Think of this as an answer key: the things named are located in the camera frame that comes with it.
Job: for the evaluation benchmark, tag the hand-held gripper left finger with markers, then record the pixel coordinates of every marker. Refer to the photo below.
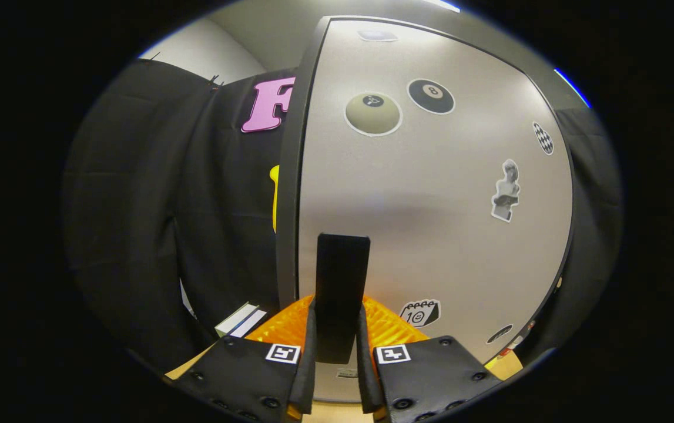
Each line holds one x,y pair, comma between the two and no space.
309,364

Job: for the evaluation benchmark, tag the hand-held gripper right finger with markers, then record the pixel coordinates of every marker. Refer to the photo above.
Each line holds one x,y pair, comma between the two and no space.
365,376

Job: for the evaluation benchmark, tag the dark grey shoe cabinet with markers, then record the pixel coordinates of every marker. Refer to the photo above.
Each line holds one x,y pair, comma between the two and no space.
288,176

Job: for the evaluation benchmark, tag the dark blue book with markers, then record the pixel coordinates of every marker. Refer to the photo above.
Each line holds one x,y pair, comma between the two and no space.
247,322

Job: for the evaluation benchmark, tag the green and white book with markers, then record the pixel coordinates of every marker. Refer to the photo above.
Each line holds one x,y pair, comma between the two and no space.
235,320

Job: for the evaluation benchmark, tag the black backdrop cloth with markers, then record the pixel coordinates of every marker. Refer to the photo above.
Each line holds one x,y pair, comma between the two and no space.
137,205

